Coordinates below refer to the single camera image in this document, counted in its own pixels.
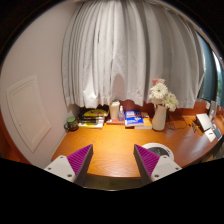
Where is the cream lidded cup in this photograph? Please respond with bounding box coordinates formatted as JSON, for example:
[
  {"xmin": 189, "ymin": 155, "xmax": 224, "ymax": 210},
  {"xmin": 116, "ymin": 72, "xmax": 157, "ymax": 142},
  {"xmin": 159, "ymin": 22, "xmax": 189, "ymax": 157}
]
[{"xmin": 109, "ymin": 100, "xmax": 121, "ymax": 122}]

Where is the clear spray bottle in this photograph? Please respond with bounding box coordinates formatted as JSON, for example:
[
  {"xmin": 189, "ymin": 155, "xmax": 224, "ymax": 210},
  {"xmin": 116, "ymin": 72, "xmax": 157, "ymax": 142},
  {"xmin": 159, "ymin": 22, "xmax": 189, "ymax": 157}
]
[{"xmin": 118, "ymin": 105, "xmax": 126, "ymax": 123}]

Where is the white and grey mouse pad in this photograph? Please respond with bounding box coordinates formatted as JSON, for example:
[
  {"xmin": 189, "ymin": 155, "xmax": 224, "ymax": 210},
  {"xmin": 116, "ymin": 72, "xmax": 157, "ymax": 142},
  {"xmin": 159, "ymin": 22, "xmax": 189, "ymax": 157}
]
[{"xmin": 141, "ymin": 142, "xmax": 175, "ymax": 162}]

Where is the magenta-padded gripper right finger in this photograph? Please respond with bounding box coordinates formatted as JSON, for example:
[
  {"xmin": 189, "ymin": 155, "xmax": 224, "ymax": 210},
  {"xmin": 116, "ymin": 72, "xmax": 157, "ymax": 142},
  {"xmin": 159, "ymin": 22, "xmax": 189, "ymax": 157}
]
[{"xmin": 133, "ymin": 143, "xmax": 183, "ymax": 186}]

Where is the thin black book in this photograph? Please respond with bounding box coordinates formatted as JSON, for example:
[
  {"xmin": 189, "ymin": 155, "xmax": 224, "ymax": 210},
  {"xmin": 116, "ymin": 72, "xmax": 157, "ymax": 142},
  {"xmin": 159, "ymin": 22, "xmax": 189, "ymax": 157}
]
[{"xmin": 78, "ymin": 115, "xmax": 106, "ymax": 122}]

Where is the dark mug with green inside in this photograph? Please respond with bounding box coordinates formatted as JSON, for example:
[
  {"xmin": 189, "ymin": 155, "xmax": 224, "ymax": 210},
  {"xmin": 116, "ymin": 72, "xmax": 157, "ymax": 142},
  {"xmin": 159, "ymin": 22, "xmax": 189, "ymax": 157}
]
[{"xmin": 64, "ymin": 116, "xmax": 80, "ymax": 132}]

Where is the dark book with yellow print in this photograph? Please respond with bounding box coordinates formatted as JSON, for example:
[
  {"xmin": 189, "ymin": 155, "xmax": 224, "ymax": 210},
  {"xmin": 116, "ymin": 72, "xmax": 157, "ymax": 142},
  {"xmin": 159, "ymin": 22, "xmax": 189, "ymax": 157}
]
[{"xmin": 78, "ymin": 118, "xmax": 106, "ymax": 125}]

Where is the white pleated curtain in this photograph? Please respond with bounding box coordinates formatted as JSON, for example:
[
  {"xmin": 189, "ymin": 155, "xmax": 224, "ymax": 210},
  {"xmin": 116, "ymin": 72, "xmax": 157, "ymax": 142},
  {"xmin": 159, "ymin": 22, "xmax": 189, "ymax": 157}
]
[{"xmin": 60, "ymin": 0, "xmax": 206, "ymax": 110}]

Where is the orange and white book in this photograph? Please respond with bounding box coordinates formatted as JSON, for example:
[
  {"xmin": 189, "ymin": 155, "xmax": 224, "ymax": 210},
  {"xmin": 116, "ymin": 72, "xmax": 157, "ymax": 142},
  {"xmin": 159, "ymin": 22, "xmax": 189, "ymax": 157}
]
[{"xmin": 134, "ymin": 111, "xmax": 154, "ymax": 131}]

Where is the red flat notebook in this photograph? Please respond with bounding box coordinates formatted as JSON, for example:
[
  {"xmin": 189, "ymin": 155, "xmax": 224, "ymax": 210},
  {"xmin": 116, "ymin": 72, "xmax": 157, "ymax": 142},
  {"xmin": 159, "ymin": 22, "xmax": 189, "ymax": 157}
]
[{"xmin": 105, "ymin": 118, "xmax": 126, "ymax": 126}]

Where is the yellow and black book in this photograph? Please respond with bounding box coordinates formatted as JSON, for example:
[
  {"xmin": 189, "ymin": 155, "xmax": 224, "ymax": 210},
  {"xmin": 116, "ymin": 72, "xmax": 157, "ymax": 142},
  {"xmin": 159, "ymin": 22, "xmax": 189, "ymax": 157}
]
[{"xmin": 79, "ymin": 108, "xmax": 110, "ymax": 119}]

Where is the white ceramic vase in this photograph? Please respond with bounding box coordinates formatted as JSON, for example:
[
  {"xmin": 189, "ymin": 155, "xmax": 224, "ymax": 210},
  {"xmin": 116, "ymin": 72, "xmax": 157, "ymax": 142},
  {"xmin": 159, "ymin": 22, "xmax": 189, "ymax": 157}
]
[{"xmin": 151, "ymin": 103, "xmax": 169, "ymax": 132}]

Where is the black cable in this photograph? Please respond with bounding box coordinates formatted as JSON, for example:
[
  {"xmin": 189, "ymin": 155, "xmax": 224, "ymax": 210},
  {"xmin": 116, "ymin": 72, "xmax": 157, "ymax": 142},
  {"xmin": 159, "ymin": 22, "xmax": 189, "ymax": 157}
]
[{"xmin": 166, "ymin": 113, "xmax": 188, "ymax": 131}]

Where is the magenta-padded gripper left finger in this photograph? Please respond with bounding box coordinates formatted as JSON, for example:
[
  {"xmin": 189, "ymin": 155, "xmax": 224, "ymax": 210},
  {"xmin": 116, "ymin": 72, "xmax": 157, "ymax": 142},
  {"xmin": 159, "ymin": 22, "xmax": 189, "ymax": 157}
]
[{"xmin": 43, "ymin": 143, "xmax": 95, "ymax": 187}]

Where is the dark grey computer mouse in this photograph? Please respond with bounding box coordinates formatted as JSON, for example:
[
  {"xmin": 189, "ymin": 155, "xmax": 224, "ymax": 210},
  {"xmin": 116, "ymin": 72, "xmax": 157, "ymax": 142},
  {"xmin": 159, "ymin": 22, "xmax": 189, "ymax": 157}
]
[{"xmin": 150, "ymin": 146, "xmax": 171, "ymax": 158}]

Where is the white flower bouquet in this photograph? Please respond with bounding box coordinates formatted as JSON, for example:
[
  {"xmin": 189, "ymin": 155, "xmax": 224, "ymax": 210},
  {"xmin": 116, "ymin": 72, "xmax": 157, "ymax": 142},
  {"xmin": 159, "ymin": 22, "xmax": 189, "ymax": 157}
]
[{"xmin": 148, "ymin": 78, "xmax": 180, "ymax": 113}]

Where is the white flat device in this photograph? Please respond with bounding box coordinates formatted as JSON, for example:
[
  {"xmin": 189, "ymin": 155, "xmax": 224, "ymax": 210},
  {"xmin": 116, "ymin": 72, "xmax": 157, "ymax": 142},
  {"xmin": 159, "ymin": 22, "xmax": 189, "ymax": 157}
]
[{"xmin": 195, "ymin": 113, "xmax": 214, "ymax": 132}]

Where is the blue covered book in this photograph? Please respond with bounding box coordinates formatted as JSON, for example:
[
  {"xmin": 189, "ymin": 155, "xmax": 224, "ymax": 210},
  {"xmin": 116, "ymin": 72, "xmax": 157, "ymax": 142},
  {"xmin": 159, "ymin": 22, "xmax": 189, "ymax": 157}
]
[{"xmin": 124, "ymin": 109, "xmax": 145, "ymax": 128}]

